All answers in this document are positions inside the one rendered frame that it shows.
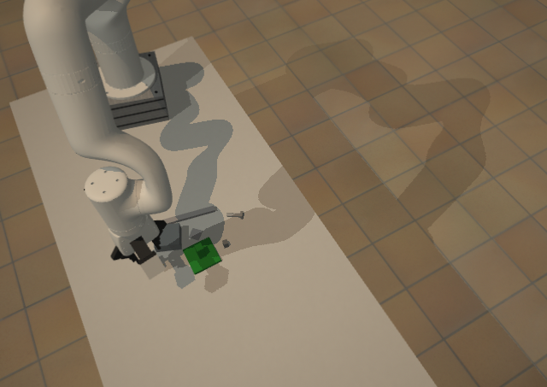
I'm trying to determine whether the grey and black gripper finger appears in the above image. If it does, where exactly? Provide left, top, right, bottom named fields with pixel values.
left=152, top=220, right=167, bottom=249
left=110, top=245, right=139, bottom=264

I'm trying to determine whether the grey long flat bar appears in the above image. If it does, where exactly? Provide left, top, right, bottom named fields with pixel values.
left=164, top=206, right=215, bottom=224

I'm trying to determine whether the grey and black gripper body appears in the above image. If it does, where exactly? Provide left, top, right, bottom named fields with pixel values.
left=109, top=214, right=160, bottom=256

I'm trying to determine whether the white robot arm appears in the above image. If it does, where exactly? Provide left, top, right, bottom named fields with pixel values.
left=23, top=0, right=173, bottom=237

